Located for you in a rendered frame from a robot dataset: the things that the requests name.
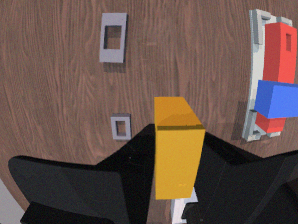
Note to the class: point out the blue rectangular block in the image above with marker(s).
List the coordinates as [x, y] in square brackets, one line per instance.
[276, 99]

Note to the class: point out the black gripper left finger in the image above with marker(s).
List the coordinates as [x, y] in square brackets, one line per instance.
[117, 188]

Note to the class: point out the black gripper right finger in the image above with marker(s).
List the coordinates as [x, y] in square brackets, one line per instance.
[233, 185]

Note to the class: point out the orange-yellow rectangular block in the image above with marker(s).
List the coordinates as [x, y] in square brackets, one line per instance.
[179, 136]

